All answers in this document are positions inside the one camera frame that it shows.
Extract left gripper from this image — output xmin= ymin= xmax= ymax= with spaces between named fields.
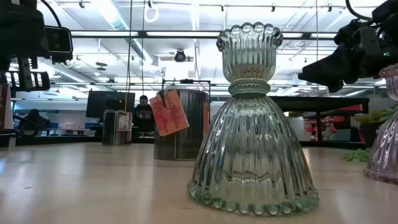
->
xmin=0 ymin=0 xmax=51 ymax=93

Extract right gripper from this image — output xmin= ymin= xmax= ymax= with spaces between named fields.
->
xmin=297 ymin=17 xmax=398 ymax=93

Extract pink ribbed glass candle holder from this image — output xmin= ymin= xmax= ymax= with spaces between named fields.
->
xmin=363 ymin=63 xmax=398 ymax=186

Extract clear ribbed glass vase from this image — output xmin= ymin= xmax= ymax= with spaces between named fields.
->
xmin=187 ymin=21 xmax=321 ymax=217

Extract silver tin candle orange tag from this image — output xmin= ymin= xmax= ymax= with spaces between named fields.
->
xmin=149 ymin=88 xmax=211 ymax=162

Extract black perforated metal shelf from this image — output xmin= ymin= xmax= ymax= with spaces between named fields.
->
xmin=269 ymin=96 xmax=370 ymax=149

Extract red storage shelves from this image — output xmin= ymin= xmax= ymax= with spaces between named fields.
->
xmin=303 ymin=105 xmax=363 ymax=142

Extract person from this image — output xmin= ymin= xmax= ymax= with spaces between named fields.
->
xmin=132 ymin=95 xmax=155 ymax=135
xmin=17 ymin=108 xmax=51 ymax=137

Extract black computer monitor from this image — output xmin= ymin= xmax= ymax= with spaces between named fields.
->
xmin=85 ymin=90 xmax=136 ymax=119

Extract potted green succulent plant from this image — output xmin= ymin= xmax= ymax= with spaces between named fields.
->
xmin=343 ymin=107 xmax=398 ymax=163

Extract black overhead beam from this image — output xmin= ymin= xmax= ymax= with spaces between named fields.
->
xmin=70 ymin=29 xmax=339 ymax=40

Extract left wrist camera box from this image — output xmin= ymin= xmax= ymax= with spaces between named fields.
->
xmin=44 ymin=26 xmax=74 ymax=63

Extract yellow hanging cord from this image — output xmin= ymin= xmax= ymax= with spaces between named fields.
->
xmin=123 ymin=0 xmax=134 ymax=113

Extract white hanging ring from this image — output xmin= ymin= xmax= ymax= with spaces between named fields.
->
xmin=144 ymin=6 xmax=160 ymax=24

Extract black metal frame stand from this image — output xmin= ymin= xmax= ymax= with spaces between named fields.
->
xmin=161 ymin=78 xmax=212 ymax=103

